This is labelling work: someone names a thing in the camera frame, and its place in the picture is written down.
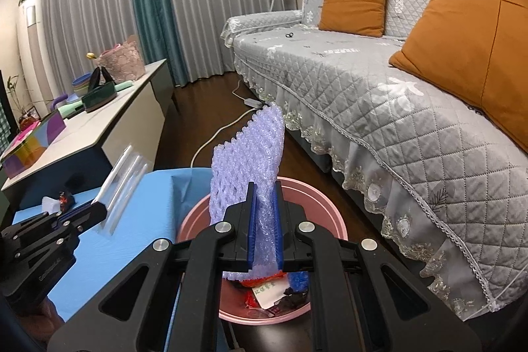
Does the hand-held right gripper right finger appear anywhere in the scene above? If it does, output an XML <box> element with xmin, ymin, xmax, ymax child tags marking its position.
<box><xmin>273</xmin><ymin>179</ymin><xmax>482</xmax><ymax>352</ymax></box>

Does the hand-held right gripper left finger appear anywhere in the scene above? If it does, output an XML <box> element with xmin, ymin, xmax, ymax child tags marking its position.
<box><xmin>47</xmin><ymin>182</ymin><xmax>259</xmax><ymax>352</ymax></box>

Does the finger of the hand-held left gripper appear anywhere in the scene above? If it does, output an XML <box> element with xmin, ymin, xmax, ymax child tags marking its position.
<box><xmin>12</xmin><ymin>205</ymin><xmax>108</xmax><ymax>275</ymax></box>
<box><xmin>1</xmin><ymin>203</ymin><xmax>98</xmax><ymax>250</ymax></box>

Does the pink plastic basin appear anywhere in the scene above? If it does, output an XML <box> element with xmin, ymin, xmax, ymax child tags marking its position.
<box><xmin>176</xmin><ymin>177</ymin><xmax>348</xmax><ymax>326</ymax></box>

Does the clear plastic packaging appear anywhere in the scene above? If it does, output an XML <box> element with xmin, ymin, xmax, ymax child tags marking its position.
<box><xmin>98</xmin><ymin>145</ymin><xmax>148</xmax><ymax>236</ymax></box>

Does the blue plastic bag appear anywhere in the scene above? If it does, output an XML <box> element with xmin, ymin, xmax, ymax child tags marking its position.
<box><xmin>286</xmin><ymin>271</ymin><xmax>311</xmax><ymax>296</ymax></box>

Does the red plastic bag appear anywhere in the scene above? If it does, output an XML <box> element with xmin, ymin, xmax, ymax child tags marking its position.
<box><xmin>243</xmin><ymin>272</ymin><xmax>285</xmax><ymax>308</ymax></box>

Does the purple foam fruit net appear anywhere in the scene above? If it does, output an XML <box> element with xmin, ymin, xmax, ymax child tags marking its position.
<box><xmin>208</xmin><ymin>104</ymin><xmax>286</xmax><ymax>281</ymax></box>

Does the colourful tin box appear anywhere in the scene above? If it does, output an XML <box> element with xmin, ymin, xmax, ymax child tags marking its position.
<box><xmin>0</xmin><ymin>108</ymin><xmax>68</xmax><ymax>178</ymax></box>

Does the green checked cloth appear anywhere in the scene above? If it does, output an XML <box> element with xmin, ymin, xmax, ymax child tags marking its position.
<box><xmin>0</xmin><ymin>104</ymin><xmax>11</xmax><ymax>155</ymax></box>

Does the white sideboard cabinet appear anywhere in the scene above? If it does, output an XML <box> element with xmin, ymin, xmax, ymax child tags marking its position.
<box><xmin>0</xmin><ymin>59</ymin><xmax>175</xmax><ymax>209</ymax></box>

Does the mint green tray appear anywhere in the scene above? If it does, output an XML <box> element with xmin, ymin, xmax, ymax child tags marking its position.
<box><xmin>57</xmin><ymin>79</ymin><xmax>135</xmax><ymax>118</ymax></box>

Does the stack of coloured bowls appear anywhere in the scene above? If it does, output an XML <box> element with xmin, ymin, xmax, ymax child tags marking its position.
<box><xmin>71</xmin><ymin>73</ymin><xmax>92</xmax><ymax>97</ymax></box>

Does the thin potted plant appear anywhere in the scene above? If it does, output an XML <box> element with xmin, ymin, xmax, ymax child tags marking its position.
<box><xmin>6</xmin><ymin>75</ymin><xmax>22</xmax><ymax>114</ymax></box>

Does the grey quilted sofa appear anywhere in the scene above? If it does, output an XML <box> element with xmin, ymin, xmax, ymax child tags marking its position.
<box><xmin>220</xmin><ymin>0</ymin><xmax>528</xmax><ymax>323</ymax></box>

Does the pink woven basket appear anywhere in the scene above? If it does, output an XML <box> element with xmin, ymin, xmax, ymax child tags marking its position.
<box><xmin>98</xmin><ymin>34</ymin><xmax>146</xmax><ymax>85</ymax></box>

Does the white standing air conditioner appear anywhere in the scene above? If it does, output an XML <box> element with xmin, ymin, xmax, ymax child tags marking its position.
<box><xmin>16</xmin><ymin>0</ymin><xmax>55</xmax><ymax>102</ymax></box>

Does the teal curtain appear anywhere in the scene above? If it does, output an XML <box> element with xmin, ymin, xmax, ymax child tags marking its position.
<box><xmin>129</xmin><ymin>0</ymin><xmax>193</xmax><ymax>85</ymax></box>

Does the orange cushion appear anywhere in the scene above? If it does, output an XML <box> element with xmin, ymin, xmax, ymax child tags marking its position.
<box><xmin>318</xmin><ymin>0</ymin><xmax>389</xmax><ymax>38</ymax></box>
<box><xmin>388</xmin><ymin>0</ymin><xmax>528</xmax><ymax>153</ymax></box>

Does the white power cable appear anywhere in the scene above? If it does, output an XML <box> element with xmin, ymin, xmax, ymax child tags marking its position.
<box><xmin>190</xmin><ymin>77</ymin><xmax>265</xmax><ymax>172</ymax></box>

